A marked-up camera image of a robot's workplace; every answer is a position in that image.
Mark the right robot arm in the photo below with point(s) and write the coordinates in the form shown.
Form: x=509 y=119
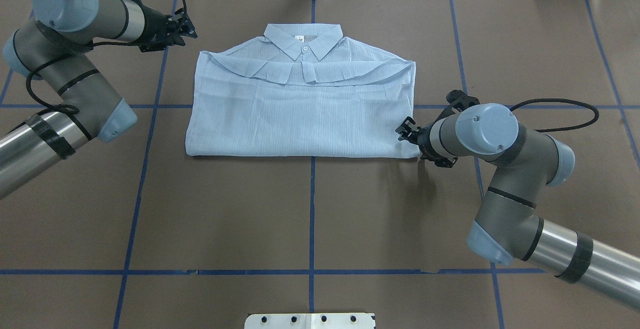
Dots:
x=506 y=227

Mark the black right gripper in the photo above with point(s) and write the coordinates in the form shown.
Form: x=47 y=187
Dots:
x=424 y=139

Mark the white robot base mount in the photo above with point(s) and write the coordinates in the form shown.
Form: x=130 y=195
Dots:
x=326 y=320

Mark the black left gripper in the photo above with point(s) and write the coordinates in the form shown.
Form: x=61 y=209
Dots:
x=157 y=25

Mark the light blue button-up shirt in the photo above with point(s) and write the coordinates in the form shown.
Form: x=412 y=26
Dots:
x=301 y=90

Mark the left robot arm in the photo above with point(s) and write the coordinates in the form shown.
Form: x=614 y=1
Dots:
x=78 y=102

